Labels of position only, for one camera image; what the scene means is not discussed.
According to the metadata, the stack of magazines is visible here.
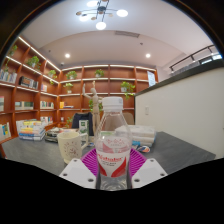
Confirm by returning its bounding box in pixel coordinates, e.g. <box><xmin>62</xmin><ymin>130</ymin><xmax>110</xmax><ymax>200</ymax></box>
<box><xmin>44</xmin><ymin>126</ymin><xmax>73</xmax><ymax>144</ymax></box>

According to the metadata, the tall green white carton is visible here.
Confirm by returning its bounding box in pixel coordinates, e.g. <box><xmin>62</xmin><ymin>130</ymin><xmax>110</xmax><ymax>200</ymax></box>
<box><xmin>78</xmin><ymin>119</ymin><xmax>90</xmax><ymax>148</ymax></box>

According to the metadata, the wooden wall shelf unit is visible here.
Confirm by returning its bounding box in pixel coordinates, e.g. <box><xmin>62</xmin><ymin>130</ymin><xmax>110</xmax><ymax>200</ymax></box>
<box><xmin>0</xmin><ymin>35</ymin><xmax>159</xmax><ymax>141</ymax></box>

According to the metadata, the ceiling air vent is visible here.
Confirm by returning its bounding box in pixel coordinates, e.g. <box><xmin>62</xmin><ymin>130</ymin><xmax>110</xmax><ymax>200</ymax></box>
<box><xmin>114</xmin><ymin>30</ymin><xmax>141</xmax><ymax>39</ymax></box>

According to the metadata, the small colourful packet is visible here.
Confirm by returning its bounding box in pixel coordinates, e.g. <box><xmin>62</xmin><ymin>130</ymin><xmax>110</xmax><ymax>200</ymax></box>
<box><xmin>137</xmin><ymin>144</ymin><xmax>152</xmax><ymax>154</ymax></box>

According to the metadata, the stack of colourful books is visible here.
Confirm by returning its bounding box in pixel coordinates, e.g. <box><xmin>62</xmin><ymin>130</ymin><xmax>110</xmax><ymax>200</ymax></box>
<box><xmin>15</xmin><ymin>119</ymin><xmax>47</xmax><ymax>142</ymax></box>

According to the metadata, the clear plastic water bottle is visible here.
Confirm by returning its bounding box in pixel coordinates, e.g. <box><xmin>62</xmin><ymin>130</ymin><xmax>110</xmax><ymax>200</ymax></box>
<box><xmin>94</xmin><ymin>96</ymin><xmax>133</xmax><ymax>192</ymax></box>

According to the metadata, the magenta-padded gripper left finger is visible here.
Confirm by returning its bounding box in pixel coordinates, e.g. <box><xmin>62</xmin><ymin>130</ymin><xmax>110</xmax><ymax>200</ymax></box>
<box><xmin>59</xmin><ymin>148</ymin><xmax>101</xmax><ymax>190</ymax></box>

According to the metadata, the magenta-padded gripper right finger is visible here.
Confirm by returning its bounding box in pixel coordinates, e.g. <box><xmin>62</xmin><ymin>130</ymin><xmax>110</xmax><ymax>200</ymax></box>
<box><xmin>129</xmin><ymin>148</ymin><xmax>168</xmax><ymax>190</ymax></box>

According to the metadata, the beige chair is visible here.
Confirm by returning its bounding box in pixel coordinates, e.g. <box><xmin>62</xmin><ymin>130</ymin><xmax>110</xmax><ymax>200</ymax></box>
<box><xmin>121</xmin><ymin>112</ymin><xmax>135</xmax><ymax>126</ymax></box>

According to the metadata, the black ceiling track rail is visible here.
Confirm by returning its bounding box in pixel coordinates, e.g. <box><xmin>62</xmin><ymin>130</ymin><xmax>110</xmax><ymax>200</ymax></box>
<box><xmin>169</xmin><ymin>44</ymin><xmax>223</xmax><ymax>72</ymax></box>

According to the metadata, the dark chair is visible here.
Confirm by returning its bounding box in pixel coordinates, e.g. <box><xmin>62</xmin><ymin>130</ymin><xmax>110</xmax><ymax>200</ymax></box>
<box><xmin>71</xmin><ymin>112</ymin><xmax>94</xmax><ymax>136</ymax></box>

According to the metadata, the branched ceiling lamp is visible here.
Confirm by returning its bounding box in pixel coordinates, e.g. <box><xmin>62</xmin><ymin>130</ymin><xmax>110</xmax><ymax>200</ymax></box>
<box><xmin>75</xmin><ymin>0</ymin><xmax>129</xmax><ymax>31</ymax></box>

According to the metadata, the cream ceramic mug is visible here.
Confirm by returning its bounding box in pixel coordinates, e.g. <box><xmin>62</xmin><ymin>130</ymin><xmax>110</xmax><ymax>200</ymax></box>
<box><xmin>56</xmin><ymin>130</ymin><xmax>88</xmax><ymax>165</ymax></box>

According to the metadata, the wooden artist mannequin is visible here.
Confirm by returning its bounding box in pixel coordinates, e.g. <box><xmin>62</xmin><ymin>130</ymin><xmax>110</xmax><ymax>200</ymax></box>
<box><xmin>81</xmin><ymin>80</ymin><xmax>104</xmax><ymax>136</ymax></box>

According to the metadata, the blue-printed white tissue pack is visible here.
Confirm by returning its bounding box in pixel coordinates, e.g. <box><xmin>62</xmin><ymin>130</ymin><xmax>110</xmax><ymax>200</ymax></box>
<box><xmin>130</xmin><ymin>134</ymin><xmax>156</xmax><ymax>148</ymax></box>

